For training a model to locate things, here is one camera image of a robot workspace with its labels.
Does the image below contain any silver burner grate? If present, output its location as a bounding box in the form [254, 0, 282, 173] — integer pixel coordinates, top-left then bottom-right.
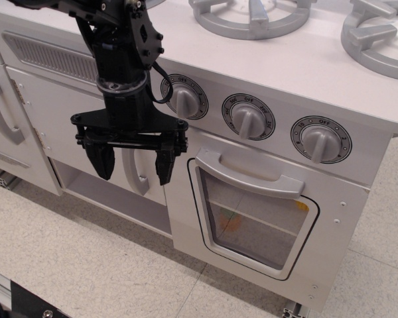
[188, 0, 314, 40]
[341, 1, 398, 80]

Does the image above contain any middle grey stove knob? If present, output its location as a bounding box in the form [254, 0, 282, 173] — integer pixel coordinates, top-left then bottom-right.
[222, 93, 275, 140]

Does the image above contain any white oven door with window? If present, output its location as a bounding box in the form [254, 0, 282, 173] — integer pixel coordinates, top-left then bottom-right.
[165, 128, 368, 311]

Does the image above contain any silver oven door handle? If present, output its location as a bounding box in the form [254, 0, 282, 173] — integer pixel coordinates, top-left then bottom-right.
[195, 148, 305, 199]

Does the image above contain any orange toy fruit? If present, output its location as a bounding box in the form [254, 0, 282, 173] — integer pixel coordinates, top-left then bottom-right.
[219, 208, 242, 232]

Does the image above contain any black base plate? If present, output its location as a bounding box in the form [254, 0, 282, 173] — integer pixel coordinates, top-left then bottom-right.
[8, 281, 69, 318]

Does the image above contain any aluminium frame rail left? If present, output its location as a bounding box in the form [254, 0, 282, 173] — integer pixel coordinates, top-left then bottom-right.
[0, 169, 21, 191]

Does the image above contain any white left cabinet door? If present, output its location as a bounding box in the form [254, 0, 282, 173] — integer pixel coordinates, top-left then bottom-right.
[0, 65, 62, 195]

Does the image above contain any right grey stove knob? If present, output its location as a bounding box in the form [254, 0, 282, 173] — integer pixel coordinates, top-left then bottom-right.
[291, 116, 352, 164]

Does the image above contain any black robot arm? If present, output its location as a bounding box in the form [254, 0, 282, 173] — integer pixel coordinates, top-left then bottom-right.
[14, 1, 188, 185]

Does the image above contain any middle silver burner grate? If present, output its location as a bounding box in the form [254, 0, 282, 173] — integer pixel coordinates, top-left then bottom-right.
[188, 0, 314, 40]

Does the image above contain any left grey stove knob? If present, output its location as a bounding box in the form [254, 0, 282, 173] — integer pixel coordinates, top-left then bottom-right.
[161, 74, 208, 120]

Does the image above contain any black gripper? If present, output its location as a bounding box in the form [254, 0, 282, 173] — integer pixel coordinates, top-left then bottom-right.
[70, 86, 188, 186]

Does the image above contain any silver middle door handle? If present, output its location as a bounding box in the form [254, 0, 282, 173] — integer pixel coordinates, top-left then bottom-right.
[121, 148, 149, 196]

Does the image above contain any white toy kitchen cabinet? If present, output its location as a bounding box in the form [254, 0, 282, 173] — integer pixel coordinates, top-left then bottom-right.
[0, 0, 398, 307]

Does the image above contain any grey stove knob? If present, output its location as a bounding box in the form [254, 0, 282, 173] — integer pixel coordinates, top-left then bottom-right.
[291, 116, 352, 164]
[161, 74, 208, 120]
[222, 93, 275, 140]

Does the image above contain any aluminium frame rail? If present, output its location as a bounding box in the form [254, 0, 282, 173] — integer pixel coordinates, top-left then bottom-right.
[0, 169, 21, 191]
[282, 300, 310, 318]

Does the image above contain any right silver burner grate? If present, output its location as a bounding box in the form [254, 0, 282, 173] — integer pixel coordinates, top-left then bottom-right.
[341, 1, 398, 80]

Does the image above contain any aluminium frame rail right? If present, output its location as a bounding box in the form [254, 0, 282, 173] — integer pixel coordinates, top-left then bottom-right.
[282, 300, 310, 318]

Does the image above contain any silver vent grille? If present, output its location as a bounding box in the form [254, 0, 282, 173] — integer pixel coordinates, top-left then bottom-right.
[2, 32, 98, 83]

